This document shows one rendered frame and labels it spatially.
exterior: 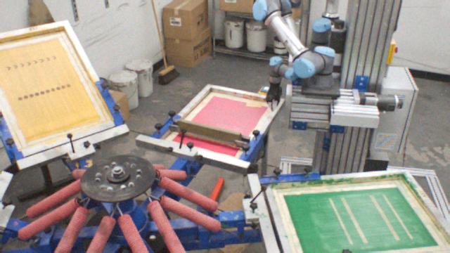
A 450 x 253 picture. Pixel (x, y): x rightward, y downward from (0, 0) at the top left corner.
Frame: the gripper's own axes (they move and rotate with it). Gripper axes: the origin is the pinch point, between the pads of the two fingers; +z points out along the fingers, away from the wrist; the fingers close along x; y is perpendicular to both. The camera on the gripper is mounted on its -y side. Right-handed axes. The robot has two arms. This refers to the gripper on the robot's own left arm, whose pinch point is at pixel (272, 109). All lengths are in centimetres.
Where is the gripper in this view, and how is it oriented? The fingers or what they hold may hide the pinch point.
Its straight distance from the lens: 273.2
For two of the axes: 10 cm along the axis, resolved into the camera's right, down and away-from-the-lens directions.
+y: 4.0, -5.2, 7.6
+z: 0.1, 8.3, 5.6
